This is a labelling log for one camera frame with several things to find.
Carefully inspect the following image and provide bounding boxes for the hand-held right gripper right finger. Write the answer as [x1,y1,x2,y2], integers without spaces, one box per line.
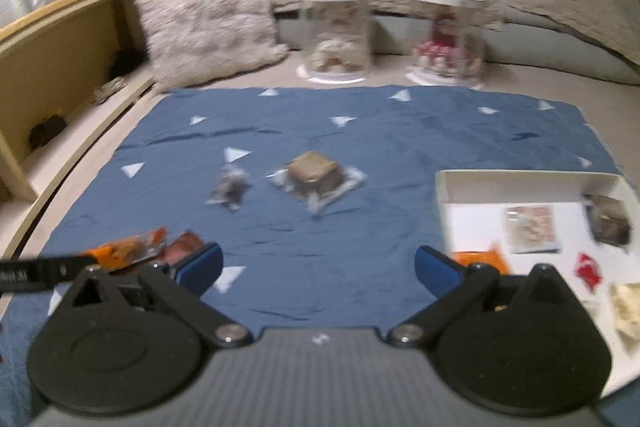
[387,246,576,348]

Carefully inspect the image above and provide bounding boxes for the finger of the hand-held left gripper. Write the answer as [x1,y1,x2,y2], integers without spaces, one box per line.
[0,255,98,294]

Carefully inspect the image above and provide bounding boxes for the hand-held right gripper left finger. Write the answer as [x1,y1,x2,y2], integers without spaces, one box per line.
[60,243,253,350]

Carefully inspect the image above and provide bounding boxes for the small brown snack packet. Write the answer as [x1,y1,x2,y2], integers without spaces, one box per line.
[160,231,206,265]

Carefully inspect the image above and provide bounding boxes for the long orange snack packet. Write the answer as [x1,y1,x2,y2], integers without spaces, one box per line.
[450,244,511,278]

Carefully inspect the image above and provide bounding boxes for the white cardboard box tray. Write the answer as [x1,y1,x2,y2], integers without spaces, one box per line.
[434,168,640,403]

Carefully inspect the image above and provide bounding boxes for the short orange snack packet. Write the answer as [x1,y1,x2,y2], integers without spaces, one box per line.
[80,227,168,273]

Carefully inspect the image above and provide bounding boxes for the silver candy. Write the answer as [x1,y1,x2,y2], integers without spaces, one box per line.
[207,164,251,212]

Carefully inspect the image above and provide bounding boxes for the beige candy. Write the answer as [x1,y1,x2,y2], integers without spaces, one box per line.
[504,204,562,255]

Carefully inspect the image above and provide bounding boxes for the brown cake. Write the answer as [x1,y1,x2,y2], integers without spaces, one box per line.
[266,150,368,214]
[581,193,632,248]

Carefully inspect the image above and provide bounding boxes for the red candy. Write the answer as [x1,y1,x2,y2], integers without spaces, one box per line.
[572,252,603,290]

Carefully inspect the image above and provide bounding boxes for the pale yellow snack packet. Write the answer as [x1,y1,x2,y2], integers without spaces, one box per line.
[607,282,640,353]

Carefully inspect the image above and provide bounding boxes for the small black box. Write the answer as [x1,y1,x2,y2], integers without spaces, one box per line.
[27,114,68,151]

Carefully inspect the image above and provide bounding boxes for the blue triangle-print mat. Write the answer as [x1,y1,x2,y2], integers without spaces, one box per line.
[0,86,623,408]

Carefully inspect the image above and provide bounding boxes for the small beige shelf item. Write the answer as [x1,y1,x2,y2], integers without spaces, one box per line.
[92,77,128,105]

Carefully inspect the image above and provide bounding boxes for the curved wooden shelf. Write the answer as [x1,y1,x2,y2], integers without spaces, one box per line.
[0,0,156,258]

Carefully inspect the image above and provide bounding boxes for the clear case with pink doll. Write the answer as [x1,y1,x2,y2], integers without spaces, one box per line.
[405,0,491,88]

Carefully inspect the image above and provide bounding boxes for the grey folded duvet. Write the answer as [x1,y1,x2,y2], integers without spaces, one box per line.
[275,0,640,86]

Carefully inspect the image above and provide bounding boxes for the fluffy white pillow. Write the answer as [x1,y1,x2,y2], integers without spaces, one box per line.
[131,0,291,88]

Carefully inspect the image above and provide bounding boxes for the clear case with beige doll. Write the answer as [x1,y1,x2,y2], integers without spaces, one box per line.
[295,0,377,84]

